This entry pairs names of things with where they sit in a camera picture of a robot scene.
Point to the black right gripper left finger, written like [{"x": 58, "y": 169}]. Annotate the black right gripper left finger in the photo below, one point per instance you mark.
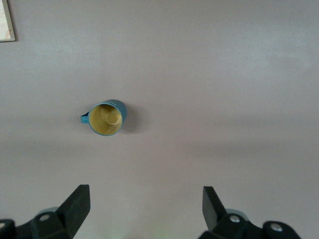
[{"x": 72, "y": 211}]

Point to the wooden cutting board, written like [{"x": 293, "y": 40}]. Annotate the wooden cutting board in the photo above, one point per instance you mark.
[{"x": 5, "y": 20}]

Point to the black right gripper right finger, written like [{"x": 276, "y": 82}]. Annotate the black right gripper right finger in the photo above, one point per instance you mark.
[{"x": 214, "y": 214}]

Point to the teal cup yellow inside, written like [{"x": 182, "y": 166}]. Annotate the teal cup yellow inside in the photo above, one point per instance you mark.
[{"x": 107, "y": 125}]

